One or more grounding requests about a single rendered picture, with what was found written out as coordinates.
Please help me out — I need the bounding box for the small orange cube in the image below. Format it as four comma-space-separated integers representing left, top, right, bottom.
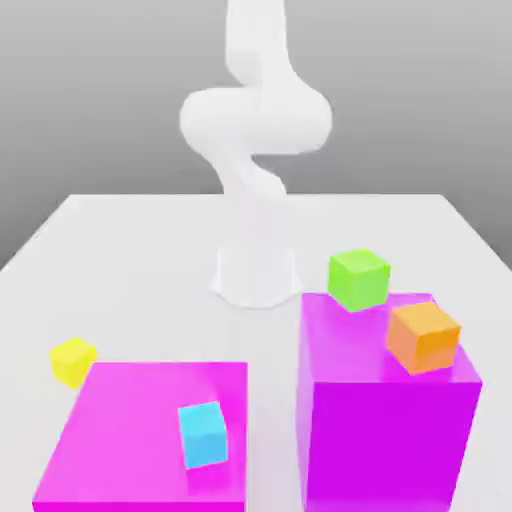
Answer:
386, 300, 462, 376

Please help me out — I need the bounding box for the large purple box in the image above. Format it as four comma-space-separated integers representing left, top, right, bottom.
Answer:
297, 292, 484, 512

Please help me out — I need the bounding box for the small yellow cube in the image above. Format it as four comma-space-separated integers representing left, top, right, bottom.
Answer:
49, 336, 99, 390

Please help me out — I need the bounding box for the small cyan cube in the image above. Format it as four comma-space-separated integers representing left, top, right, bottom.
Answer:
177, 400, 229, 470

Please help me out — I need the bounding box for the small green cube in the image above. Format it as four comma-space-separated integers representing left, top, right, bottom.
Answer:
327, 248, 392, 314

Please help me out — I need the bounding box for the large magenta box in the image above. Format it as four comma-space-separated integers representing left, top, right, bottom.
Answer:
31, 361, 249, 512

